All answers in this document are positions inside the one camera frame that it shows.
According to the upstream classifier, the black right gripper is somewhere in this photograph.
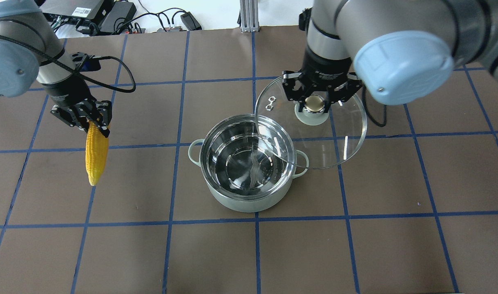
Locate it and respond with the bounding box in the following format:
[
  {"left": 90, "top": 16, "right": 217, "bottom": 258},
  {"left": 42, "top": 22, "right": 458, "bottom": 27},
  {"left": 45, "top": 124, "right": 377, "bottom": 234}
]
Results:
[{"left": 281, "top": 51, "right": 364, "bottom": 114}]

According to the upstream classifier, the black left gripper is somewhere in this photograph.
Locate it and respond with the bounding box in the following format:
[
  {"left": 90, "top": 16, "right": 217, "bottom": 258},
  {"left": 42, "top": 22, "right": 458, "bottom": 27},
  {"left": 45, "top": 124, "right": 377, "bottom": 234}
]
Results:
[{"left": 50, "top": 95, "right": 112, "bottom": 138}]

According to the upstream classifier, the yellow plastic corn cob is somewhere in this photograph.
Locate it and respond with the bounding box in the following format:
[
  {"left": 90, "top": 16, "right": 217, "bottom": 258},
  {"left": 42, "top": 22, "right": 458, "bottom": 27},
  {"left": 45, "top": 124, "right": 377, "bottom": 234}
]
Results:
[{"left": 85, "top": 122, "right": 109, "bottom": 187}]

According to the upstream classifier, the glass pot lid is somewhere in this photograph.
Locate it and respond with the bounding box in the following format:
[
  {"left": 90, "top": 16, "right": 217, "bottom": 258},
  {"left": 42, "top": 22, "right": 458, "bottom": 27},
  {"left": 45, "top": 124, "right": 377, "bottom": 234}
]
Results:
[{"left": 255, "top": 78, "right": 368, "bottom": 169}]

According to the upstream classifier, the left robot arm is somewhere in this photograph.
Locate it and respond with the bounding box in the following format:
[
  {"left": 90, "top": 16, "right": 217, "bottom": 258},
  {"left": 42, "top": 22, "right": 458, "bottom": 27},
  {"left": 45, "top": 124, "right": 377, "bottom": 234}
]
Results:
[{"left": 0, "top": 0, "right": 112, "bottom": 138}]

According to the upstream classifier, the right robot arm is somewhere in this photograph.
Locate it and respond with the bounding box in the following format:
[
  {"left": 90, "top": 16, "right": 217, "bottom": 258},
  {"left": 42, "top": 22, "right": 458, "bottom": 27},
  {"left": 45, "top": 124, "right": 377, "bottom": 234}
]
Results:
[{"left": 282, "top": 0, "right": 498, "bottom": 112}]

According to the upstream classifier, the pale green metal pot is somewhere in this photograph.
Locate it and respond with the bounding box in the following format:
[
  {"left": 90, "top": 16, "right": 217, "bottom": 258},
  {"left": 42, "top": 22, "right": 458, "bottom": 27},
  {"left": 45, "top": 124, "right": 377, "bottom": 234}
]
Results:
[{"left": 188, "top": 114, "right": 310, "bottom": 213}]

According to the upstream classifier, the black electronics box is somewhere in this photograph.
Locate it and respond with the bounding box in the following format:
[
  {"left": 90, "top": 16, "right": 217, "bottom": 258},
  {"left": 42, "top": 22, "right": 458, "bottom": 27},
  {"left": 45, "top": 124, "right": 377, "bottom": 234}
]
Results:
[{"left": 40, "top": 0, "right": 114, "bottom": 26}]

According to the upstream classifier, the black power adapter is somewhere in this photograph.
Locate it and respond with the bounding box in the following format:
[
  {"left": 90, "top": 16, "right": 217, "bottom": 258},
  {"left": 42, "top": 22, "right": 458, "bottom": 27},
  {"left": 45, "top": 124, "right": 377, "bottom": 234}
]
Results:
[{"left": 97, "top": 1, "right": 137, "bottom": 36}]

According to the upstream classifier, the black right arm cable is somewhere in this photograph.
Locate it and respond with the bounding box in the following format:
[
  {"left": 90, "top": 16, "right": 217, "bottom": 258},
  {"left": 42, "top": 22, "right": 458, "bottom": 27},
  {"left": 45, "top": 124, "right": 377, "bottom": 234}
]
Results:
[{"left": 361, "top": 88, "right": 388, "bottom": 128}]

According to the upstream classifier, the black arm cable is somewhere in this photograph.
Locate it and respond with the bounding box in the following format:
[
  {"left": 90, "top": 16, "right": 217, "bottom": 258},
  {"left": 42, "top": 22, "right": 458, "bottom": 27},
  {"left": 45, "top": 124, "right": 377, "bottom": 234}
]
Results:
[
  {"left": 361, "top": 88, "right": 388, "bottom": 128},
  {"left": 0, "top": 33, "right": 136, "bottom": 94}
]

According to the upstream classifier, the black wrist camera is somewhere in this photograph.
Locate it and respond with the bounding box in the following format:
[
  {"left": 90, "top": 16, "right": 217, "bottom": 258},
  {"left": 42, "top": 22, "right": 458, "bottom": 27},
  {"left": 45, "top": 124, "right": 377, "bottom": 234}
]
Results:
[{"left": 71, "top": 52, "right": 101, "bottom": 72}]

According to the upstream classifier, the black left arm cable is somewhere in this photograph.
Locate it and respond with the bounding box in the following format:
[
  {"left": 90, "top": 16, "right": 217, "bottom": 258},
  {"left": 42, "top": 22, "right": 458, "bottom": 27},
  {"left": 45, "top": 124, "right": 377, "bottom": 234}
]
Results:
[{"left": 0, "top": 33, "right": 136, "bottom": 94}]

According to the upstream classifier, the aluminium frame post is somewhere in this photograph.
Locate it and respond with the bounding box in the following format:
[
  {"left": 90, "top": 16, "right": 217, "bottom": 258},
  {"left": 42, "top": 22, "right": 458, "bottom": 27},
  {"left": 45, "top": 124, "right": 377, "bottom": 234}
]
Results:
[{"left": 239, "top": 0, "right": 260, "bottom": 32}]

